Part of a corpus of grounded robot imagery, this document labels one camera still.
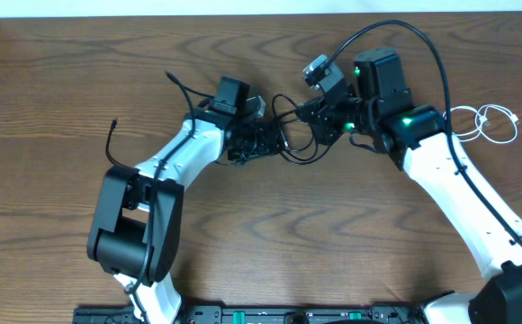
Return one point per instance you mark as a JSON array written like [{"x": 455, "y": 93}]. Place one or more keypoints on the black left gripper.
[{"x": 269, "y": 144}]

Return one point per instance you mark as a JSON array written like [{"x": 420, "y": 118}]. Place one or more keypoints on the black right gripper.
[{"x": 320, "y": 118}]

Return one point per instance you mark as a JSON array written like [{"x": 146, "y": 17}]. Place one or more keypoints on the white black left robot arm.
[{"x": 135, "y": 232}]

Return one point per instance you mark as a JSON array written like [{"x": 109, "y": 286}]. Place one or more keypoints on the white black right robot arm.
[{"x": 415, "y": 138}]

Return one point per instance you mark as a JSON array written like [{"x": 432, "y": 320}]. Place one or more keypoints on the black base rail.
[{"x": 381, "y": 314}]

